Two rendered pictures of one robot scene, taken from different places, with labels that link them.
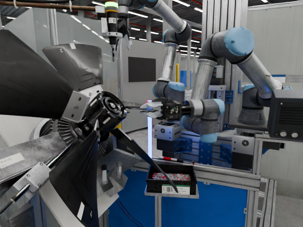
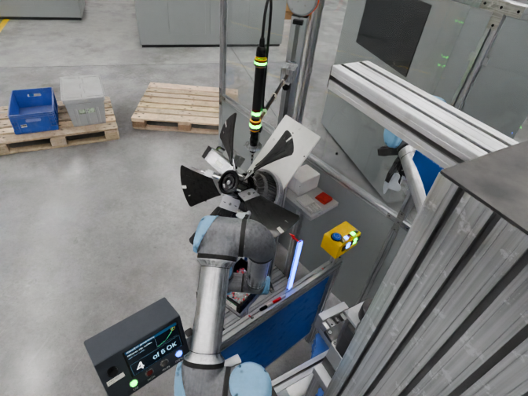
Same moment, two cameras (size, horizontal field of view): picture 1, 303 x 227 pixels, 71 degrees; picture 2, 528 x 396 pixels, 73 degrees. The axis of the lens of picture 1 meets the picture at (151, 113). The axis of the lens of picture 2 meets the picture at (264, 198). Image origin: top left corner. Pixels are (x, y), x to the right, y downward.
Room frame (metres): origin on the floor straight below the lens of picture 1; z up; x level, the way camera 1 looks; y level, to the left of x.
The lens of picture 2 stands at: (1.37, -0.97, 2.26)
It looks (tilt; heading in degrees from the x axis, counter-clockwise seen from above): 41 degrees down; 114
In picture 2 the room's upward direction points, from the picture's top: 7 degrees clockwise
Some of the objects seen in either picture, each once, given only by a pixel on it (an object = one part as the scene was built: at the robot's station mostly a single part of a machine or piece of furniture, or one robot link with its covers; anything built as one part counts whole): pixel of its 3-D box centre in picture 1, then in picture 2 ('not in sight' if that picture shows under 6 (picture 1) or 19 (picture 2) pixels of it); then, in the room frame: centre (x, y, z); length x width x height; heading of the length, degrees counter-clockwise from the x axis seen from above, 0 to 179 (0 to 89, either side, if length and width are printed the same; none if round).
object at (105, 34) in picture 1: (109, 22); (254, 135); (0.79, 0.15, 1.50); 0.09 x 0.07 x 0.10; 103
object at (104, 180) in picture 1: (104, 174); not in sight; (0.67, 0.16, 0.99); 0.02 x 0.02 x 0.06
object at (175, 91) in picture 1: (175, 91); not in sight; (1.50, -0.17, 1.20); 0.13 x 0.12 x 0.14; 40
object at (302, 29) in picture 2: not in sight; (278, 162); (0.63, 0.84, 0.90); 0.08 x 0.06 x 1.80; 13
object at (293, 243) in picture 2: not in sight; (294, 241); (0.89, 0.69, 0.42); 0.04 x 0.04 x 0.83; 68
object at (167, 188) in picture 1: (171, 179); (240, 284); (0.91, -0.09, 0.85); 0.22 x 0.17 x 0.07; 84
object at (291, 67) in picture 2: not in sight; (289, 72); (0.65, 0.75, 1.54); 0.10 x 0.07 x 0.09; 103
